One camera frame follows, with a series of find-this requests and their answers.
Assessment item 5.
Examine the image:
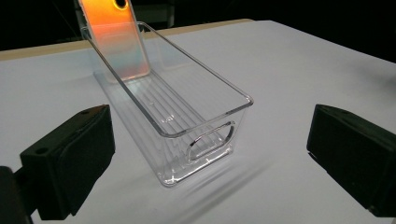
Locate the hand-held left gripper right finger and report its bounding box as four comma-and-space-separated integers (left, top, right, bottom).
305, 104, 396, 218

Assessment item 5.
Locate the clear plastic storage bin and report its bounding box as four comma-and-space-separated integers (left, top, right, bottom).
80, 21, 255, 188

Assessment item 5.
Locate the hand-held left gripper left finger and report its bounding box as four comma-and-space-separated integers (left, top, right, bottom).
20, 104, 117, 221

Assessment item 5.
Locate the translucent white phone case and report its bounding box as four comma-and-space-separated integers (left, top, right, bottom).
77, 0, 152, 83

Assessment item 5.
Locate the white table cover board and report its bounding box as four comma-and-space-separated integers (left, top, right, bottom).
0, 20, 396, 224

